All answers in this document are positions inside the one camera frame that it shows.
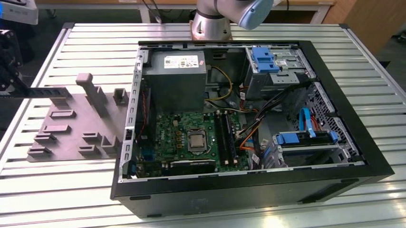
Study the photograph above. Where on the metal locking lever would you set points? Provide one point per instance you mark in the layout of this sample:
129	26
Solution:
210	149

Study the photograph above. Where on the grey parts rack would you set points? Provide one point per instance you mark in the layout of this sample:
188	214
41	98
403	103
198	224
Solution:
80	118

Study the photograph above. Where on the wooden desk white frame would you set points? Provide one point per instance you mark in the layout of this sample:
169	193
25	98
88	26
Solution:
305	3

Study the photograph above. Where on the silver drive cage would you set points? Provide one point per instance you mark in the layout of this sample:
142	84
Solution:
285	78

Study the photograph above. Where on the blue expansion slot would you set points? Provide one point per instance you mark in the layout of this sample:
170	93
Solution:
149	154

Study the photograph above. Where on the black graphics card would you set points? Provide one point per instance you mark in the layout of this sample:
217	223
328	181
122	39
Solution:
190	167

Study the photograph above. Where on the hard disk in blue carrier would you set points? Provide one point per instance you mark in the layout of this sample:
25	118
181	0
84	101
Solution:
291	139

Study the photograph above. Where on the black RAM stick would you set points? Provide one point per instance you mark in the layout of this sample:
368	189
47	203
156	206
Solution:
232	140
47	92

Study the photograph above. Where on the blue video port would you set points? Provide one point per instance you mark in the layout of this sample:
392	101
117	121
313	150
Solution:
132	169

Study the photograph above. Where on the wooden cabinet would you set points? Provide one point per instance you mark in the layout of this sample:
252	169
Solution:
375	19

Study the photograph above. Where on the square brown base plate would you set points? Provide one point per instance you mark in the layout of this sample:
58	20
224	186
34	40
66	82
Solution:
192	31

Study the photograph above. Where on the black RAM slot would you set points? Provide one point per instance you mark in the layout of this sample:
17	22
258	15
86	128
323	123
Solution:
222	140

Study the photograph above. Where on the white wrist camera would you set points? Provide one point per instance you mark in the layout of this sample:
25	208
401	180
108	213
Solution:
22	14

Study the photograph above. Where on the silver CPU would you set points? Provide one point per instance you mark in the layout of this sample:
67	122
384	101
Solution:
198	140

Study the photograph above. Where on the green motherboard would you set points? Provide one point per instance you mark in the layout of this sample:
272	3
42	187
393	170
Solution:
169	123

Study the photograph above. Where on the black PC case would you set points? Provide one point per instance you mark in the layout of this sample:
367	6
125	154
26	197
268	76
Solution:
222	197

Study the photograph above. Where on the grey power supply unit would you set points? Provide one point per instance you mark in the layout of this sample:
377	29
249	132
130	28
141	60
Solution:
174	90

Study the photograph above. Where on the blue drive latch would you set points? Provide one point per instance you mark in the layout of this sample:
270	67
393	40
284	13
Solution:
265	61

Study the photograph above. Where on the silver disk bay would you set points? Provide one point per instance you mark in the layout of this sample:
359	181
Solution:
317	148

